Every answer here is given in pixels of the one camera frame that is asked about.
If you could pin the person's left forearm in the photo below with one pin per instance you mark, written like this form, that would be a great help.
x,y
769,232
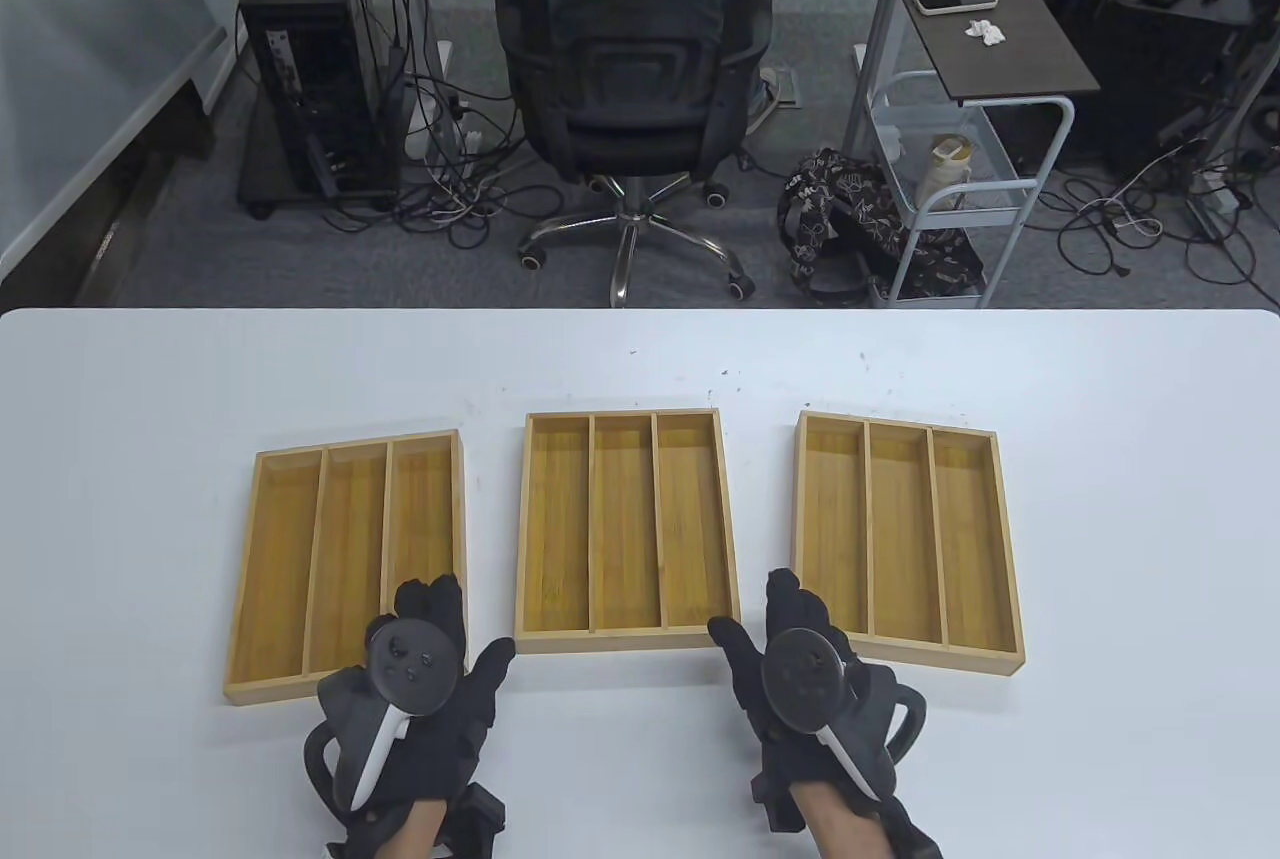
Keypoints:
x,y
410,831

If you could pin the person's left hand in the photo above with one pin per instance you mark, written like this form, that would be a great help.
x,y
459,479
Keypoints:
x,y
455,729

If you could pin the grey floor socket box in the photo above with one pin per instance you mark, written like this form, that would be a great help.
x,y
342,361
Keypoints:
x,y
785,87

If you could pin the black patterned backpack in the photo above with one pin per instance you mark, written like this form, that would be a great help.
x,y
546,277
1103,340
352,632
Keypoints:
x,y
830,209

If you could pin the black computer stand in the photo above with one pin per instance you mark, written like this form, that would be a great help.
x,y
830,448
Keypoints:
x,y
1150,69

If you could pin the person's right hand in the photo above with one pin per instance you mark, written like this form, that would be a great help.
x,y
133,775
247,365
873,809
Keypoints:
x,y
775,754

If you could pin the black computer tower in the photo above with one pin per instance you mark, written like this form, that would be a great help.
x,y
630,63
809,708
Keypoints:
x,y
310,59

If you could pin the dark wooden side table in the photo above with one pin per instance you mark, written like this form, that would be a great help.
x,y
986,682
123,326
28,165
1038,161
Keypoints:
x,y
1010,59

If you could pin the person's right forearm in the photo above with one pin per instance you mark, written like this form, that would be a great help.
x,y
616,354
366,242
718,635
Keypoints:
x,y
840,829

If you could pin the crumpled white tissue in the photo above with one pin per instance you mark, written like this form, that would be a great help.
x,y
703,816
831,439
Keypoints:
x,y
987,32

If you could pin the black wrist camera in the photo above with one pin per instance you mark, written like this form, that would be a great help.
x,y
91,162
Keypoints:
x,y
775,799
480,824

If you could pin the wooden utensil storage box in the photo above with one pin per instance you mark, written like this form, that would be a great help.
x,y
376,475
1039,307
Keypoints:
x,y
290,559
900,529
625,519

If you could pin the beige bottle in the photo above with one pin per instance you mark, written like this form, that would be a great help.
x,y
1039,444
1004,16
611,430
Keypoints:
x,y
950,164

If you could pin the white rolling cart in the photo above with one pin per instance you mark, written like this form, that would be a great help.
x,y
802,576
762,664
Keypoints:
x,y
1000,194

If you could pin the white power strip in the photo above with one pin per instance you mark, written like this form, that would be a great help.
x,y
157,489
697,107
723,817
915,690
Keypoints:
x,y
445,99

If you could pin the black mesh office chair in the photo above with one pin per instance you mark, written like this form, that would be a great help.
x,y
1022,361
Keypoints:
x,y
630,59

